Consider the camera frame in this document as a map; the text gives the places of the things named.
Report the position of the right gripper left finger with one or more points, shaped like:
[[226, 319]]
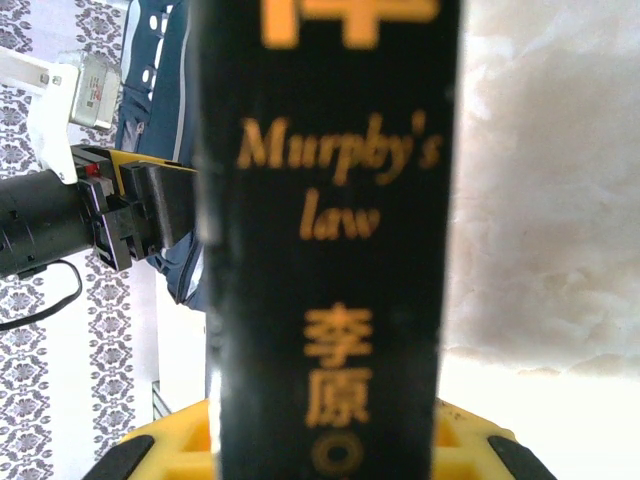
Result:
[[170, 450]]

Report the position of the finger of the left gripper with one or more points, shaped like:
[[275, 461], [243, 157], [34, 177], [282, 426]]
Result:
[[150, 159], [165, 205]]

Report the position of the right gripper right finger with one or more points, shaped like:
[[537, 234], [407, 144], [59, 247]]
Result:
[[475, 450]]

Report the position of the navy blue student backpack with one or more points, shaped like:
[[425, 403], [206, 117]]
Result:
[[170, 100]]

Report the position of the black book with gold text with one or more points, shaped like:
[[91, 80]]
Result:
[[325, 250]]

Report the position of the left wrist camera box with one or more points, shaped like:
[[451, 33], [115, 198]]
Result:
[[45, 115]]

